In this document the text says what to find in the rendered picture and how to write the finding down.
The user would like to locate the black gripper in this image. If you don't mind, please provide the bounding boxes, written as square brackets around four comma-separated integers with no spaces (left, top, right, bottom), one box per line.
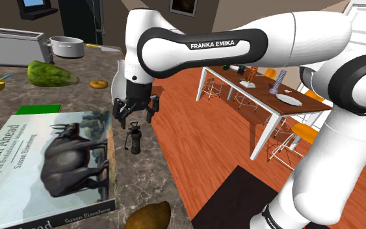
[112,79,161,130]

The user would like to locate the dark green spray bottle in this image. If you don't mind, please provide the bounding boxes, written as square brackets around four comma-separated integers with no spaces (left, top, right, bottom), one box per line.
[124,121,142,155]

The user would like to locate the brown bagel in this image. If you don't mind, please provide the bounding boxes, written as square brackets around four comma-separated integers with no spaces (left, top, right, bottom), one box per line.
[89,79,109,90]

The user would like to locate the grey cooking pot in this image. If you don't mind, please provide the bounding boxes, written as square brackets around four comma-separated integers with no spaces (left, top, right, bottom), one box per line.
[47,36,86,60]

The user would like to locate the green flat box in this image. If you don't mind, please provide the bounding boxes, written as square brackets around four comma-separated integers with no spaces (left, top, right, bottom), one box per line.
[14,104,62,116]

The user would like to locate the dark door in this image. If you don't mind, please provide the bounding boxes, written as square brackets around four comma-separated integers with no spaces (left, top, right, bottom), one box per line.
[57,0,105,46]

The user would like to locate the brown potato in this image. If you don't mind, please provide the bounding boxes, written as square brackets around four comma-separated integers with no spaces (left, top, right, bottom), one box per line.
[124,200,172,229]

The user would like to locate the large book with animal cover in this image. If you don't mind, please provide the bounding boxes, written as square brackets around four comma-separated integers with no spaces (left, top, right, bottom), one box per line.
[0,109,120,229]

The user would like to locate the wooden dining table white legs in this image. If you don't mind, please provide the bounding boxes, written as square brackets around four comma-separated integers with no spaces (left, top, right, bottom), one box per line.
[196,64,333,161]

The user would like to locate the dark robot stand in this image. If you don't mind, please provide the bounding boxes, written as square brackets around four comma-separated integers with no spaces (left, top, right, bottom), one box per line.
[190,165,329,229]

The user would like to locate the silver toaster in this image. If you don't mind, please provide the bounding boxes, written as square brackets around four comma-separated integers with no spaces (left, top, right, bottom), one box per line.
[0,25,55,70]

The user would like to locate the dark framed window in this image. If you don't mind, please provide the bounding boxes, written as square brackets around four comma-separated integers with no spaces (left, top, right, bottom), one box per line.
[16,0,59,21]

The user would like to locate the yellow handled knife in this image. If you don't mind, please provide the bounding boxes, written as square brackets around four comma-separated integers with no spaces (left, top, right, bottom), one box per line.
[85,43,122,53]

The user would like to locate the dark framed wall picture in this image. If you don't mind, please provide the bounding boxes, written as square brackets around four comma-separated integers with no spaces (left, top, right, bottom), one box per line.
[168,0,199,18]

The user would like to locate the orange seat wire chair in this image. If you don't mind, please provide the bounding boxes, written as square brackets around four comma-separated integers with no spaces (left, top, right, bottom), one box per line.
[304,89,326,103]
[266,122,320,171]

